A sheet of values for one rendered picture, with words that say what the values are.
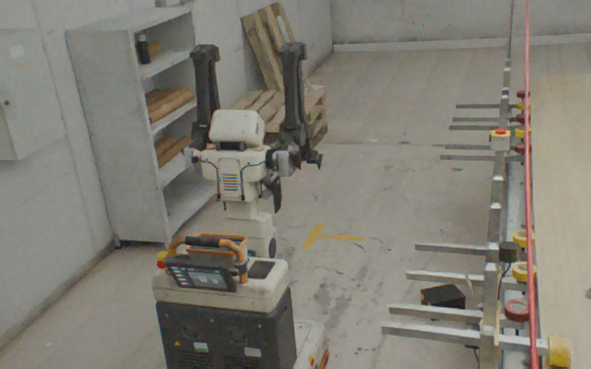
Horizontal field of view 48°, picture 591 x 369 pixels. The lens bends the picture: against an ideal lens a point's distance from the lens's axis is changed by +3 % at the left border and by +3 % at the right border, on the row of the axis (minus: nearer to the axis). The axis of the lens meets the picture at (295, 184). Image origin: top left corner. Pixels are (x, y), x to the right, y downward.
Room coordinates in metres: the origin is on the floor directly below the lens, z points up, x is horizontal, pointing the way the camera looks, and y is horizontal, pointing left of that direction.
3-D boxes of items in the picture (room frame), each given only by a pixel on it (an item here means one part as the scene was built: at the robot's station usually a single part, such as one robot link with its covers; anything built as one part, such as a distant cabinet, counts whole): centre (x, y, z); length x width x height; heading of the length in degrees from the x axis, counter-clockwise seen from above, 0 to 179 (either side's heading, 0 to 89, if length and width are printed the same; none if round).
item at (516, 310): (1.79, -0.68, 0.85); 0.08 x 0.08 x 0.11
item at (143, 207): (4.55, 0.97, 0.78); 0.90 x 0.45 x 1.55; 160
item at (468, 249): (2.32, -0.68, 0.82); 0.43 x 0.03 x 0.04; 70
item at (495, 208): (2.09, -0.70, 0.89); 0.04 x 0.04 x 0.48; 70
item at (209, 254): (2.38, 0.35, 0.87); 0.23 x 0.15 x 0.11; 70
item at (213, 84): (3.01, 0.35, 1.40); 0.11 x 0.06 x 0.43; 71
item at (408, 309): (1.85, -0.50, 0.84); 0.43 x 0.03 x 0.04; 70
